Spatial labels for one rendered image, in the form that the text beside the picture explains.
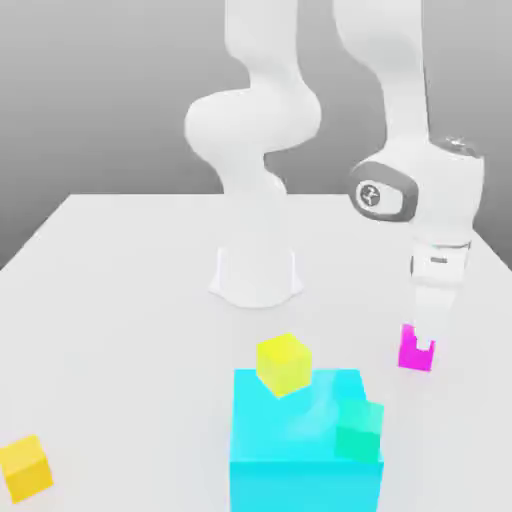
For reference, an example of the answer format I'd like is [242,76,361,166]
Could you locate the small lime yellow cube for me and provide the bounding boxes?
[255,332,313,399]

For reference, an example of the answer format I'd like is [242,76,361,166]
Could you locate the small teal green cube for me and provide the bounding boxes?
[333,399,386,466]

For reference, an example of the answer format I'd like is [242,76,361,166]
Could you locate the small golden yellow cube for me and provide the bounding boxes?
[0,434,55,505]

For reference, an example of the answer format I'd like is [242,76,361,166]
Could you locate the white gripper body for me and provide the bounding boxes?
[412,280,462,326]

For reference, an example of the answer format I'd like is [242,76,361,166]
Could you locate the small magenta cube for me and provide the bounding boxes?
[397,323,437,374]

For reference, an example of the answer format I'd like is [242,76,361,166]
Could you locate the large cyan box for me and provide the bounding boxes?
[228,367,386,512]

